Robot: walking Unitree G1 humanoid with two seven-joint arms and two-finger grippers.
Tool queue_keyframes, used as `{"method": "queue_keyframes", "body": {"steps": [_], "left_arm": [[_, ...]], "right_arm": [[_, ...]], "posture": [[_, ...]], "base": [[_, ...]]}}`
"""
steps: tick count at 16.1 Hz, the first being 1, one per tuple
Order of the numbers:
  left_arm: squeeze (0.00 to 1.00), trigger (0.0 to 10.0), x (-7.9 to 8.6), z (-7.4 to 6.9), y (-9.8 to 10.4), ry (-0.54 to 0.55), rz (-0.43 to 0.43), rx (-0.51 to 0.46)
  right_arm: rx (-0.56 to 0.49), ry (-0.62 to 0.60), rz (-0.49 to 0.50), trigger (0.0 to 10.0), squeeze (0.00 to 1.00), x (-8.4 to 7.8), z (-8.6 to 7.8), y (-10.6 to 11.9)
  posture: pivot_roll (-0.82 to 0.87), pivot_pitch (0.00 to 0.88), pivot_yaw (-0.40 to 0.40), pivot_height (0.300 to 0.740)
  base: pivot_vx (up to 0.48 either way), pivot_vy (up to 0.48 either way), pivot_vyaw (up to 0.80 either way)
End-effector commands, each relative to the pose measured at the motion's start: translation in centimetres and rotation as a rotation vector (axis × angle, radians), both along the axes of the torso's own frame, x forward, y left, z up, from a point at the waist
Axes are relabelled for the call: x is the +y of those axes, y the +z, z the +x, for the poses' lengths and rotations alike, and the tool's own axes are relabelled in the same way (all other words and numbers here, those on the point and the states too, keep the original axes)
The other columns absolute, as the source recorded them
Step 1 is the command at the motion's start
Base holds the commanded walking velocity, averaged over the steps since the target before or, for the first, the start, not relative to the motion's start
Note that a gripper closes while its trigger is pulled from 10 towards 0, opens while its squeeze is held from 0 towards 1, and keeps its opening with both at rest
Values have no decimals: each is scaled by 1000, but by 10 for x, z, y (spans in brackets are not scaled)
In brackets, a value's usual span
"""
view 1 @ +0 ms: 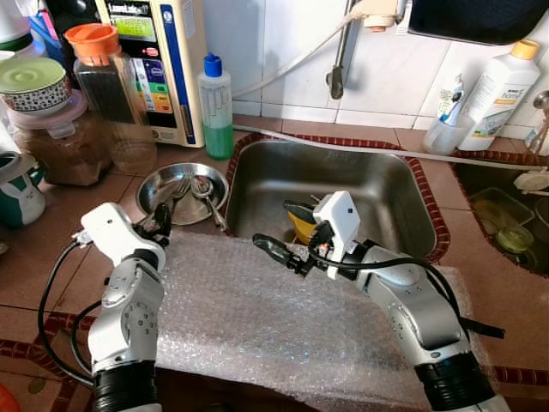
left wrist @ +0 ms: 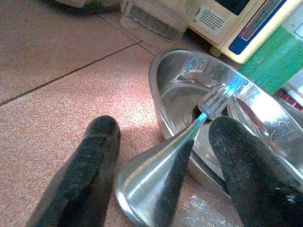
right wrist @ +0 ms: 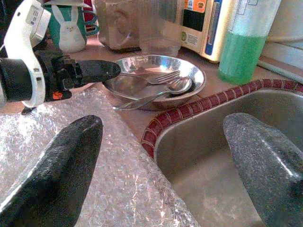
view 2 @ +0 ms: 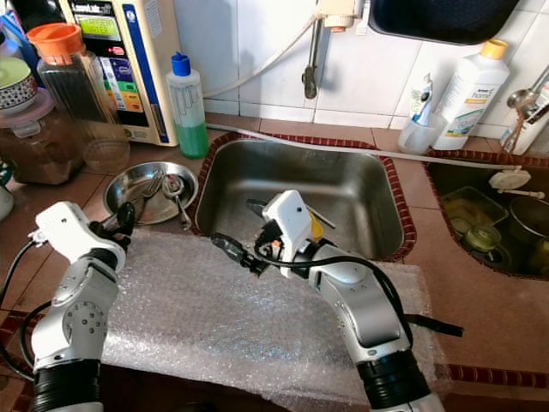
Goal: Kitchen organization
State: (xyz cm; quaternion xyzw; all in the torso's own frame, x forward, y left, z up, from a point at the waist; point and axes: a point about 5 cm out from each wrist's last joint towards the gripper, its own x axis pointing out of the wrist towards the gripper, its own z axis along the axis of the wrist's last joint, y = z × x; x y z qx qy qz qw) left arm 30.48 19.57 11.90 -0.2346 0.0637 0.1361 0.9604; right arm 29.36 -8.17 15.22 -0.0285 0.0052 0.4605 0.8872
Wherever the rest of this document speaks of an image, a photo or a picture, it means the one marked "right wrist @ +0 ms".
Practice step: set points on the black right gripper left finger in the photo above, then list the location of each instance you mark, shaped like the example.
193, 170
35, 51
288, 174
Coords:
54, 177

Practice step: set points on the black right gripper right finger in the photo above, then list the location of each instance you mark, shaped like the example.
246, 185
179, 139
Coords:
272, 177

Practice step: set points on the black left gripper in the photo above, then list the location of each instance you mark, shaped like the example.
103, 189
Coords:
59, 71

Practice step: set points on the steel fork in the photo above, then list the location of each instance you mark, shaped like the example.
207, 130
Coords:
165, 76

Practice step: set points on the steel spoon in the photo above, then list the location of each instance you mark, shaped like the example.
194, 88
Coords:
182, 85

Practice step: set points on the round steel bowl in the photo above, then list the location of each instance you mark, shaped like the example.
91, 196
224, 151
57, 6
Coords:
195, 78

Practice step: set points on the green mug with white bunny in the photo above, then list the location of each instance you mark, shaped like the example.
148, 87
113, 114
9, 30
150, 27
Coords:
71, 35

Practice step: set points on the clear jar with brown contents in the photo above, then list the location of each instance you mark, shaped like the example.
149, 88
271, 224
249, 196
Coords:
118, 28

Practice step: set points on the clear jar with orange lid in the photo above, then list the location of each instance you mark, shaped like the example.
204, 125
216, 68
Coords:
161, 45

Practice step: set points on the clear bubble wrap sheet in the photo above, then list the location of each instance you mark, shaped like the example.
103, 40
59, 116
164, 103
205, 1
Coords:
123, 177

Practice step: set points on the steel sink basin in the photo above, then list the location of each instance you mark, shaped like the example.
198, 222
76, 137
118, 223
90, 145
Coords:
201, 142

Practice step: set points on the cream water ionizer appliance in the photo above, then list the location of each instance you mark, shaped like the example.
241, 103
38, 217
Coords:
213, 35

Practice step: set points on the green liquid bottle blue cap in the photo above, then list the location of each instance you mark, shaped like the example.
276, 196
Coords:
241, 59

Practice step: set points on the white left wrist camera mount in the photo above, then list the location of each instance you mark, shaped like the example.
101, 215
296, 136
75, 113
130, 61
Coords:
21, 35

